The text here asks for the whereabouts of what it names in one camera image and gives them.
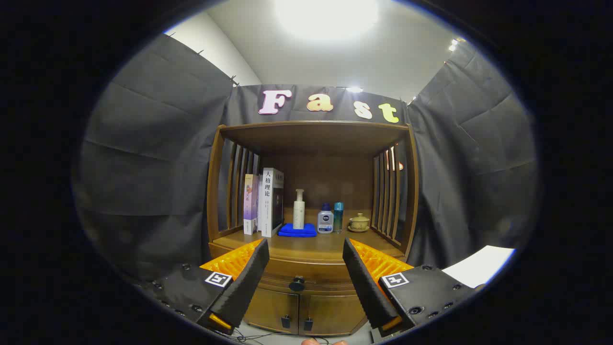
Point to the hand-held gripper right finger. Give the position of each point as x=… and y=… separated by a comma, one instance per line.
x=366, y=287

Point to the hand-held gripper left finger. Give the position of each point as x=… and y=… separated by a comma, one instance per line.
x=244, y=287

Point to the wooden drawer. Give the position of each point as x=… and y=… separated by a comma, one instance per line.
x=306, y=268

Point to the wooden cabinet door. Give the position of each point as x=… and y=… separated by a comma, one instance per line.
x=270, y=306
x=330, y=311

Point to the wooden cabinet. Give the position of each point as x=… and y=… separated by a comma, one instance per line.
x=316, y=139

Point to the beige lidded teacup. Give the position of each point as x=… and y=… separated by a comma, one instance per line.
x=359, y=223

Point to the slim teal bottle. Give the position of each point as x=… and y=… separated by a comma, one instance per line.
x=338, y=218

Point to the blue folded cloth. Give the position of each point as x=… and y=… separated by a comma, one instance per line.
x=297, y=232

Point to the clear bottle with blue cap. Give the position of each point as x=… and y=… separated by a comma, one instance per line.
x=325, y=223

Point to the purple book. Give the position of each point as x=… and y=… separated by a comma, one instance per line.
x=250, y=201

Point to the thick white book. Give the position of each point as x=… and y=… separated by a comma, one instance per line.
x=267, y=201

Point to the white pump bottle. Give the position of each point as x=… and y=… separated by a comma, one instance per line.
x=299, y=213

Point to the white panel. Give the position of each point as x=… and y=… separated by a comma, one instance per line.
x=479, y=266

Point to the black backdrop cloth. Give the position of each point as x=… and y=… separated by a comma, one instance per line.
x=153, y=143

